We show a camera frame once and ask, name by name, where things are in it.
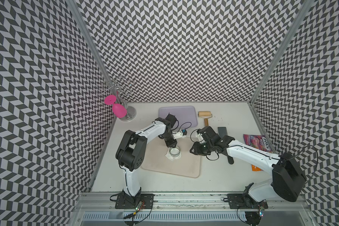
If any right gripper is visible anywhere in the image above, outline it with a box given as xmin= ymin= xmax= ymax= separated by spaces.
xmin=189 ymin=140 xmax=214 ymax=155

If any round metal cutter ring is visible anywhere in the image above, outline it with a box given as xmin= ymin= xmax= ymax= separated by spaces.
xmin=169 ymin=145 xmax=181 ymax=158

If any white dough ball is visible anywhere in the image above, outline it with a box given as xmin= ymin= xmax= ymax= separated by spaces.
xmin=165 ymin=148 xmax=182 ymax=161

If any beige plastic tray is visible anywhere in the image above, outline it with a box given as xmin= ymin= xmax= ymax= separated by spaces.
xmin=141 ymin=137 xmax=201 ymax=178

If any black handled metal spatula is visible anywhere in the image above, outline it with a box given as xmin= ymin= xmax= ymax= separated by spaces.
xmin=218 ymin=127 xmax=234 ymax=165

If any wooden dough roller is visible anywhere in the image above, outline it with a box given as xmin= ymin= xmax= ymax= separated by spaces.
xmin=198 ymin=111 xmax=212 ymax=127

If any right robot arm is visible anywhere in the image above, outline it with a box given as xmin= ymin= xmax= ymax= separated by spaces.
xmin=190 ymin=126 xmax=306 ymax=202

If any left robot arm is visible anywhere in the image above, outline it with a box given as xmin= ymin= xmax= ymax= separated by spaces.
xmin=115 ymin=114 xmax=177 ymax=198

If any purple plastic tray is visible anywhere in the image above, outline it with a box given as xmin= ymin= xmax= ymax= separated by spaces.
xmin=158 ymin=105 xmax=198 ymax=129

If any pink wine glass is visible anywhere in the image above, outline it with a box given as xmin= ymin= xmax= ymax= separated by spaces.
xmin=104 ymin=95 xmax=127 ymax=118

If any colourful candy bag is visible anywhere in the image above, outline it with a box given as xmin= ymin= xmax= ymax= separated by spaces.
xmin=242 ymin=134 xmax=273 ymax=172

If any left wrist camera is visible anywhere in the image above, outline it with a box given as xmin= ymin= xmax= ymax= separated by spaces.
xmin=173 ymin=129 xmax=187 ymax=139

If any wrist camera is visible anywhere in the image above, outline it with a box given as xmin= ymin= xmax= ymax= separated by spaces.
xmin=196 ymin=133 xmax=204 ymax=142
xmin=173 ymin=129 xmax=187 ymax=139

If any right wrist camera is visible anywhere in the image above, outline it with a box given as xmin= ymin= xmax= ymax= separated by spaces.
xmin=196 ymin=133 xmax=204 ymax=142

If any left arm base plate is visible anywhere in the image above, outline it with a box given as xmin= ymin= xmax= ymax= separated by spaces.
xmin=115 ymin=192 xmax=154 ymax=210

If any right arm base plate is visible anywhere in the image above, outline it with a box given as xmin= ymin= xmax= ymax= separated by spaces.
xmin=223 ymin=194 xmax=268 ymax=210

